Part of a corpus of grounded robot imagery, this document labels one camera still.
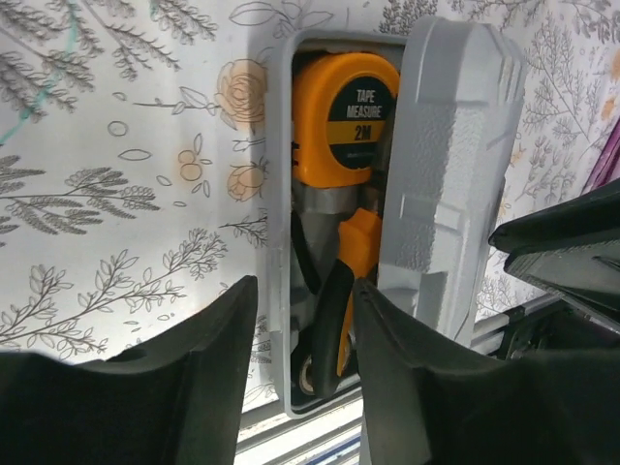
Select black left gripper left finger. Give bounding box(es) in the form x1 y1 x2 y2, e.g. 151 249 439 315
1 276 258 464

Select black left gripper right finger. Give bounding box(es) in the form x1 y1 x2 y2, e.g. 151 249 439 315
353 280 619 464

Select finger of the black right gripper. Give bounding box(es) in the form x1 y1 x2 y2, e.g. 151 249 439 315
489 180 619 300

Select black electrical tape roll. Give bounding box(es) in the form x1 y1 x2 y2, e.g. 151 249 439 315
297 355 314 396

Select grey plastic tool case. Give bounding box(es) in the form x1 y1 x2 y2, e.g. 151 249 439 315
265 16 527 400

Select orange black pliers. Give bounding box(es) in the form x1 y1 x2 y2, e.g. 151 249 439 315
311 208 382 398

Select orange tape measure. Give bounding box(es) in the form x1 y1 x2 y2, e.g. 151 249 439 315
290 51 401 296

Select purple princess print bag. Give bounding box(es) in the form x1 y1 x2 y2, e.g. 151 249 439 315
581 120 620 194

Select aluminium front rail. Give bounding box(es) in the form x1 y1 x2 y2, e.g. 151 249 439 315
234 299 563 465

